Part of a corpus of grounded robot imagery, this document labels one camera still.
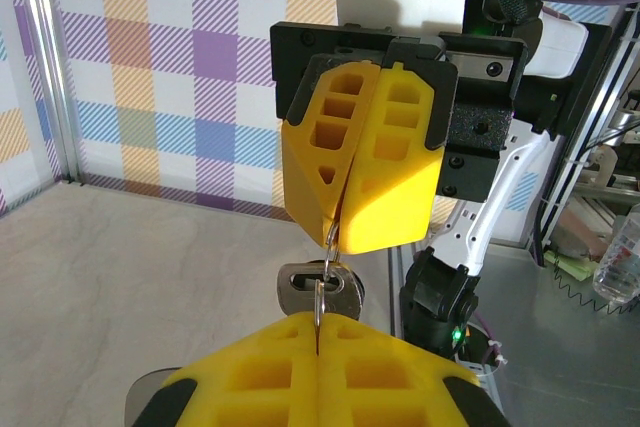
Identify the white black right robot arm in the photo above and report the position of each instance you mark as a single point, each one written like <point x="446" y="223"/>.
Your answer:
<point x="500" y="197"/>

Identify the clear plastic water bottle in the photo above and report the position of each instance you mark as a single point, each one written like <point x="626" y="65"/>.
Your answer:
<point x="620" y="262"/>

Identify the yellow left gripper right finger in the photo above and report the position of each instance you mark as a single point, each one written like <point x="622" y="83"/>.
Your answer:
<point x="400" y="387"/>

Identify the green paper pad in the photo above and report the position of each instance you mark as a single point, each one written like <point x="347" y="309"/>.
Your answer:
<point x="570" y="267"/>

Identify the aluminium frame post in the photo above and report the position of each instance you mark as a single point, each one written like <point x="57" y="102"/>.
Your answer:
<point x="50" y="72"/>

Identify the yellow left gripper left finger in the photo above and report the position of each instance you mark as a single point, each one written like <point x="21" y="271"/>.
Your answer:
<point x="240" y="387"/>

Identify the silver key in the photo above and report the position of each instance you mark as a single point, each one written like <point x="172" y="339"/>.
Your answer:
<point x="345" y="297"/>

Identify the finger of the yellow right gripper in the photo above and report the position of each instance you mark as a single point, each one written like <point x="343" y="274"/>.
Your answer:
<point x="395" y="197"/>
<point x="310" y="187"/>

